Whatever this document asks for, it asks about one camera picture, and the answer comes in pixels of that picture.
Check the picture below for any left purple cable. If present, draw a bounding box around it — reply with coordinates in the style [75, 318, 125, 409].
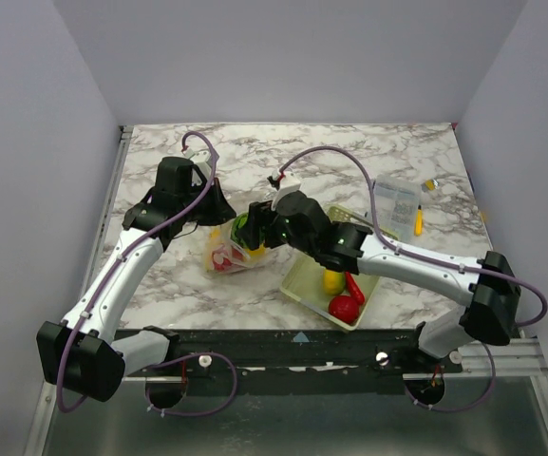
[57, 131, 239, 419]

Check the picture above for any pale green plastic basket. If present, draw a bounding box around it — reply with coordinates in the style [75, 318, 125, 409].
[278, 203, 401, 333]

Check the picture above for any red bell pepper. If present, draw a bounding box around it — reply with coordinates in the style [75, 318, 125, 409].
[206, 245, 245, 274]

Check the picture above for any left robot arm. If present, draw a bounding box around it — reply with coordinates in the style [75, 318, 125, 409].
[36, 151, 236, 402]

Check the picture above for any yellow lemon toy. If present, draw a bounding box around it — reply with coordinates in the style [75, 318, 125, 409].
[247, 245, 267, 260]

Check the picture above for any red apple toy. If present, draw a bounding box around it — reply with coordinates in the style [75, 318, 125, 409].
[328, 295, 360, 325]

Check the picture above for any clear zip top bag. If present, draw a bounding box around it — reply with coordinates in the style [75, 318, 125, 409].
[203, 213, 267, 273]

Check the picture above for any green watermelon toy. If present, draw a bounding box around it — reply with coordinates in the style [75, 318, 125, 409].
[230, 213, 252, 250]

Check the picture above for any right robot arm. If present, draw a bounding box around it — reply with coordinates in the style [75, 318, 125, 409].
[236, 191, 520, 372]

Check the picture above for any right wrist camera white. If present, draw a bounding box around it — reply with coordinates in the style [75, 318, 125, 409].
[268, 170, 301, 209]

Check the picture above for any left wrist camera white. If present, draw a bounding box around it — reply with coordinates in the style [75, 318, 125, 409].
[183, 149, 213, 178]

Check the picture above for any yellow green mango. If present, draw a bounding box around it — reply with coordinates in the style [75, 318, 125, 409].
[322, 269, 345, 295]

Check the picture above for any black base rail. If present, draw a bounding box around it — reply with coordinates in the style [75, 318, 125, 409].
[125, 330, 462, 396]

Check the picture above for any small yellow silver clip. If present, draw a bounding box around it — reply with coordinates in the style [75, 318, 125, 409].
[422, 179, 439, 191]

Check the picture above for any red chili pepper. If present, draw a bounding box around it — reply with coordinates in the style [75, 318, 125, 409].
[345, 272, 365, 306]

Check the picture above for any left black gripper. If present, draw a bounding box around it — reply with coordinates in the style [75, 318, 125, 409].
[179, 177, 237, 226]

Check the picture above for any yellow handled cutter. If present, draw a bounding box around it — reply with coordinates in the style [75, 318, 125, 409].
[414, 205, 423, 237]

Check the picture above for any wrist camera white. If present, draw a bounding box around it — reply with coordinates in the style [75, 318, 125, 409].
[183, 149, 213, 178]
[268, 170, 301, 209]

